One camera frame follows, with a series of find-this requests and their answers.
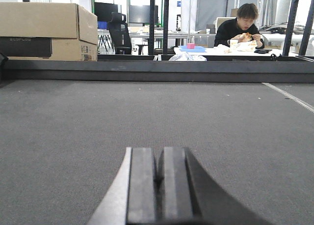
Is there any small pink box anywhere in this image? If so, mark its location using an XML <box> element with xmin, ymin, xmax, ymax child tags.
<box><xmin>186</xmin><ymin>43</ymin><xmax>195</xmax><ymax>49</ymax></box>

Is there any dark blue rack upright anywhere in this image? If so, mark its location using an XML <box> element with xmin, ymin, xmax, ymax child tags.
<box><xmin>282</xmin><ymin>0</ymin><xmax>314</xmax><ymax>56</ymax></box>

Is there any white paper food bag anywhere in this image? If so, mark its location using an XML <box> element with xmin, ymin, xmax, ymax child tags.
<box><xmin>230</xmin><ymin>39</ymin><xmax>257</xmax><ymax>52</ymax></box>

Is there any black vertical frame post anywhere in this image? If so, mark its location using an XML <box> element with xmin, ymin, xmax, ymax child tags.
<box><xmin>148</xmin><ymin>0</ymin><xmax>155</xmax><ymax>55</ymax></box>

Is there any white table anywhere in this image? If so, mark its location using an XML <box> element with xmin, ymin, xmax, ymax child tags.
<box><xmin>187</xmin><ymin>48</ymin><xmax>283</xmax><ymax>56</ymax></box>

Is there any crumpled plastic bag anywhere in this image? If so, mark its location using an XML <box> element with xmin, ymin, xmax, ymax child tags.
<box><xmin>169</xmin><ymin>52</ymin><xmax>207</xmax><ymax>61</ymax></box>

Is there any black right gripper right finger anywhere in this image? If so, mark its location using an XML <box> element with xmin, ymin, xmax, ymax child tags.
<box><xmin>157</xmin><ymin>147</ymin><xmax>270</xmax><ymax>225</ymax></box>

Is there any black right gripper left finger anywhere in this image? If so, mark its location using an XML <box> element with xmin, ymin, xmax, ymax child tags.
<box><xmin>88</xmin><ymin>147</ymin><xmax>157</xmax><ymax>225</ymax></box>

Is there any large cardboard box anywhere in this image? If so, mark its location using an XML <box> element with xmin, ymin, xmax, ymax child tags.
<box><xmin>0</xmin><ymin>2</ymin><xmax>98</xmax><ymax>61</ymax></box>

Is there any person in black sweater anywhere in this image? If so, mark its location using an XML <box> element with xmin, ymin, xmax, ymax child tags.
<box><xmin>214</xmin><ymin>3</ymin><xmax>264</xmax><ymax>49</ymax></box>

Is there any black computer monitor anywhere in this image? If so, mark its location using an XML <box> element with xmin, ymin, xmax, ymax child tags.
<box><xmin>128</xmin><ymin>5</ymin><xmax>150</xmax><ymax>24</ymax></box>

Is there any flat blue tray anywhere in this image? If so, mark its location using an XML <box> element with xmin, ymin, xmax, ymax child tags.
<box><xmin>179</xmin><ymin>46</ymin><xmax>206</xmax><ymax>53</ymax></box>

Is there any black office chair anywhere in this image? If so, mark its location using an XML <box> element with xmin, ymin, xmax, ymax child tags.
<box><xmin>107</xmin><ymin>12</ymin><xmax>132</xmax><ymax>55</ymax></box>

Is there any black conveyor side rail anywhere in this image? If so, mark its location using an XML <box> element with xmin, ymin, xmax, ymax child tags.
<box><xmin>0</xmin><ymin>55</ymin><xmax>314</xmax><ymax>84</ymax></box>

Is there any black box under cardboard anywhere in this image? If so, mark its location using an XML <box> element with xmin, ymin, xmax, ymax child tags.
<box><xmin>0</xmin><ymin>37</ymin><xmax>52</xmax><ymax>57</ymax></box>

